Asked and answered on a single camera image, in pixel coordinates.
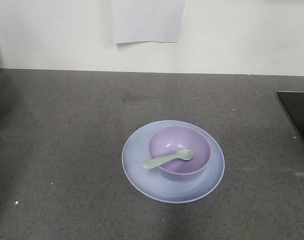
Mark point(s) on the light blue plastic plate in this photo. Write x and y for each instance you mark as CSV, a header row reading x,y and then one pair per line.
x,y
177,181

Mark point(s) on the white paper sign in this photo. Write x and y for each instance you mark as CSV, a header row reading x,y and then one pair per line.
x,y
147,20

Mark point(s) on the pale green plastic spoon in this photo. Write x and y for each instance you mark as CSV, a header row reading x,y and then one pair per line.
x,y
183,154

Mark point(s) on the black gas stove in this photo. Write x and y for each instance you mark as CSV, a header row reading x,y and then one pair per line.
x,y
293,105

